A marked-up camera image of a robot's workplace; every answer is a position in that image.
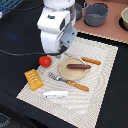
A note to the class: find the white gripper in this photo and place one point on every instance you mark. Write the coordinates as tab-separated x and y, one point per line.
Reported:
52	43

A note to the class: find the red toy tomato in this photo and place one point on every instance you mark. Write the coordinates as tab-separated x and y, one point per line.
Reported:
45	61

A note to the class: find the brown toy sausage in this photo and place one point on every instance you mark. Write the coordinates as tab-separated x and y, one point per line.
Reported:
78	66

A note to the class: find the orange toy bread loaf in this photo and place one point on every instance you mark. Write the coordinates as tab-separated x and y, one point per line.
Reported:
33	79

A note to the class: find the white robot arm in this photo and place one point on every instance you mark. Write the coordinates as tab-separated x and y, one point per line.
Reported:
57	25

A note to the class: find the round wooden plate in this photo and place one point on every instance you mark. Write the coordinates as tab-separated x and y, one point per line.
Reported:
71	74

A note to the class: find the small grey pot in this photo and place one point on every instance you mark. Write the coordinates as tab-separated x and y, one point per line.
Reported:
78	8

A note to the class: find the white woven placemat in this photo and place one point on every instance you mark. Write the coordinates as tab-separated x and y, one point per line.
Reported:
77	107

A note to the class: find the large grey pot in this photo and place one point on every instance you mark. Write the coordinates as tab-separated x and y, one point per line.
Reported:
95	14

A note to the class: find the brown wooden board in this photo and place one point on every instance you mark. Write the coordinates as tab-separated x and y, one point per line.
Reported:
110	29

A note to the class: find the beige bowl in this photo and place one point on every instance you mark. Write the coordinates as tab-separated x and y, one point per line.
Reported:
124	16

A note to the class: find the wooden handled knife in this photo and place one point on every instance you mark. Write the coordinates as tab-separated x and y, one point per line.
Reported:
84	59

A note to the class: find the wooden handled fork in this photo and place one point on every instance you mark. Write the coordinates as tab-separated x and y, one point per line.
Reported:
72	83

